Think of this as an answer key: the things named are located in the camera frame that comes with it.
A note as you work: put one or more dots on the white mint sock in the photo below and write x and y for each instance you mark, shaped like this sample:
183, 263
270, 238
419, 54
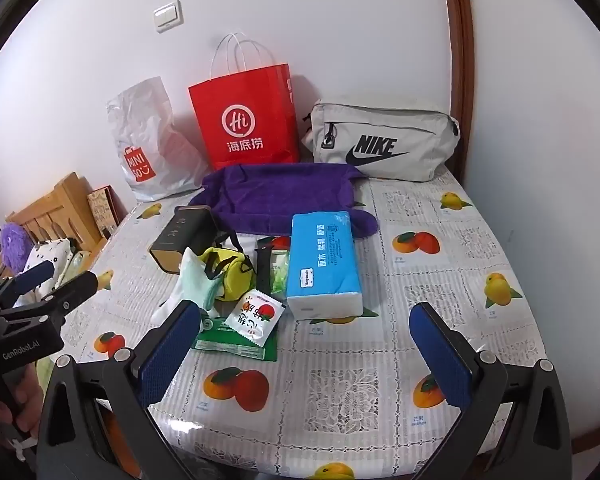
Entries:
195, 275

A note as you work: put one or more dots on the patterned flat box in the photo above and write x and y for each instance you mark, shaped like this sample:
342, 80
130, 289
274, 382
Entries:
102, 210

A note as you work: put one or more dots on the brown wooden door frame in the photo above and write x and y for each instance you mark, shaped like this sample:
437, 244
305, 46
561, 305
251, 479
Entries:
457, 35

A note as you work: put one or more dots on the person's left hand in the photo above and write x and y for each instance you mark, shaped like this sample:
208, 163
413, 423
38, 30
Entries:
27, 395

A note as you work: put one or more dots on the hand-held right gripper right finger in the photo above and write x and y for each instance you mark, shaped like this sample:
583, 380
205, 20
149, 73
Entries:
440, 355

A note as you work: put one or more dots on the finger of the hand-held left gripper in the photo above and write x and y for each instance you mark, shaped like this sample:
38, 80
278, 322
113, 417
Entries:
75, 290
35, 275

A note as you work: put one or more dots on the white polka dot cloth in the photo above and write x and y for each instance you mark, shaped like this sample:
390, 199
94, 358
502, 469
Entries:
50, 252

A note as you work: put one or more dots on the dark rectangular box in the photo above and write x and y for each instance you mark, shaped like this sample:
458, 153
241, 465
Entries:
180, 240

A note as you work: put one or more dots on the white peach-print snack packet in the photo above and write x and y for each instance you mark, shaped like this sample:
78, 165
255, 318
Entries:
252, 317

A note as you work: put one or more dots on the white light switch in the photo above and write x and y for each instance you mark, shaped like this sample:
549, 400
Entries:
168, 16

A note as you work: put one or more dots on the yellow pouch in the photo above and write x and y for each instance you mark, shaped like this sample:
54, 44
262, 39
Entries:
230, 272

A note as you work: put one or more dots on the red paper shopping bag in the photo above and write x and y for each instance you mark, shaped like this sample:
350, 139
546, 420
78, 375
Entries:
245, 110

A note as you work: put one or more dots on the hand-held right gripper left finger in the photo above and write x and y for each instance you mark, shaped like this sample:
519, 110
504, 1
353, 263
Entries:
172, 355

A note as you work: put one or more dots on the purple plush toy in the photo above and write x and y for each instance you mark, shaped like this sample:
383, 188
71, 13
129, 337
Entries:
15, 245

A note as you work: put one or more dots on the purple towel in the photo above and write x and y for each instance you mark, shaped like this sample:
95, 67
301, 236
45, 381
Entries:
275, 195

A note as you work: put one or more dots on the white plastic shopping bag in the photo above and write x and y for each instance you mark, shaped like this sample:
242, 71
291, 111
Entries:
145, 130

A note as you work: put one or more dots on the grey waist bag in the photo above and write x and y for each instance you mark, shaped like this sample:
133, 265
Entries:
405, 130

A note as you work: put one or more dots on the blue tissue pack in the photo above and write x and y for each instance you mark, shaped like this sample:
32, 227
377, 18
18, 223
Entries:
322, 260

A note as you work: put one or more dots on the green foil packet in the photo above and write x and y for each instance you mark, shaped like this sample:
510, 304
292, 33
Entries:
230, 351

